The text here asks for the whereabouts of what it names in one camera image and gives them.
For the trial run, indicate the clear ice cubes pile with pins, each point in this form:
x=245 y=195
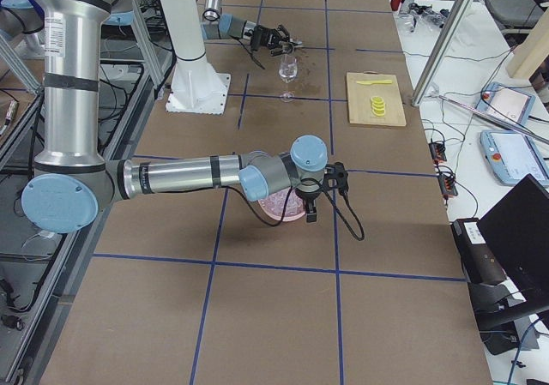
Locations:
x=283 y=205

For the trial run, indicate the black box device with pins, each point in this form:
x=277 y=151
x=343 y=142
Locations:
x=478 y=261

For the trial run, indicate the aluminium frame post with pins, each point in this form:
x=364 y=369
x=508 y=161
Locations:
x=457 y=13

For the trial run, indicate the yellow plastic knife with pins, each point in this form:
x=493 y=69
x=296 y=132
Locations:
x=374 y=82

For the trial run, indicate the black laptop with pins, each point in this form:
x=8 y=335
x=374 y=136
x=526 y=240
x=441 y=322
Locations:
x=516 y=231

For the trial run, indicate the teach pendant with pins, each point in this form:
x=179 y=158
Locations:
x=512 y=157
x=510 y=104

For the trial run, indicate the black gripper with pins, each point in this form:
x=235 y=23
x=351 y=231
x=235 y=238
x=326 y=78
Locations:
x=272 y=38
x=307 y=195

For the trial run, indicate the pink bowl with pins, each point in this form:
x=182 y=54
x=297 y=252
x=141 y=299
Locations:
x=281 y=211

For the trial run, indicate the bamboo cutting board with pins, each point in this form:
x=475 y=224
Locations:
x=359 y=101

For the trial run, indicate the teach pendant near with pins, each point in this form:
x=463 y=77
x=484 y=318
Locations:
x=512 y=157

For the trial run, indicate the teach pendant far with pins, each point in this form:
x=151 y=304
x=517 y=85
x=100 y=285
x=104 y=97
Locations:
x=510 y=104

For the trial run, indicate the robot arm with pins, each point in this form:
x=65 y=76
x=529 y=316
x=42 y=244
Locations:
x=217 y=25
x=73 y=182

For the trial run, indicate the clear wine glass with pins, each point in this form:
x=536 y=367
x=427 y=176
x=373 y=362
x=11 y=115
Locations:
x=288 y=71

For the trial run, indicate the white pedestal base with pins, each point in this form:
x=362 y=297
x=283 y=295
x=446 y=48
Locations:
x=196 y=87

